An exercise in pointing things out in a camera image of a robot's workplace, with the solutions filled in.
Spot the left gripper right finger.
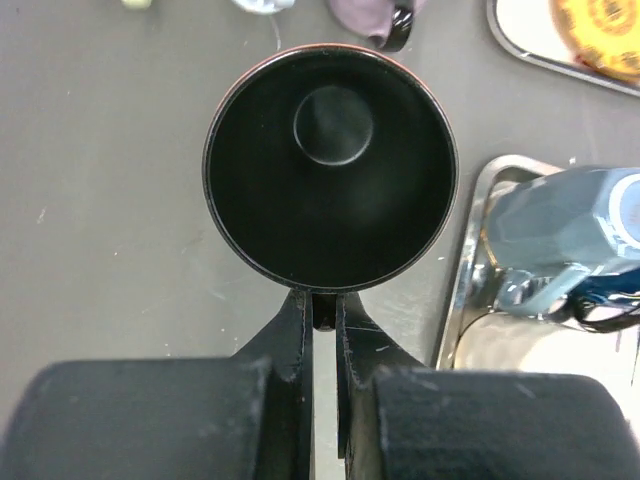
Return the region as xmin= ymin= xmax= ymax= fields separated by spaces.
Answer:
xmin=335 ymin=293 xmax=639 ymax=479

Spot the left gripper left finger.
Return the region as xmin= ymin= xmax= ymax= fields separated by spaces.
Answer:
xmin=1 ymin=291 xmax=314 ymax=479

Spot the brown striped cup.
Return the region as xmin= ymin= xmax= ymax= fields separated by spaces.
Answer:
xmin=202 ymin=43 xmax=459 ymax=295

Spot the purple mug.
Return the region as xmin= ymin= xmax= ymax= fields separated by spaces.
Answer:
xmin=327 ymin=0 xmax=428 ymax=53

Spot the light blue white mug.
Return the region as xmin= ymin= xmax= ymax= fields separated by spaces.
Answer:
xmin=233 ymin=0 xmax=295 ymax=15

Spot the green mug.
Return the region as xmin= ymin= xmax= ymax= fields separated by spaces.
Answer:
xmin=121 ymin=0 xmax=152 ymax=10

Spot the grey blue mug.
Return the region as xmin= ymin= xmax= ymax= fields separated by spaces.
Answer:
xmin=482 ymin=167 xmax=639 ymax=316

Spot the metal tray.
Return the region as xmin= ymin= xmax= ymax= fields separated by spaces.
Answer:
xmin=434 ymin=154 xmax=640 ymax=374

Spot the strawberry serving tray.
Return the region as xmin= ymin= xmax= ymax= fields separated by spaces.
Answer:
xmin=486 ymin=0 xmax=639 ymax=98

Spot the yellow patterned plate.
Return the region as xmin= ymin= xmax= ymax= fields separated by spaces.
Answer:
xmin=549 ymin=0 xmax=639 ymax=83

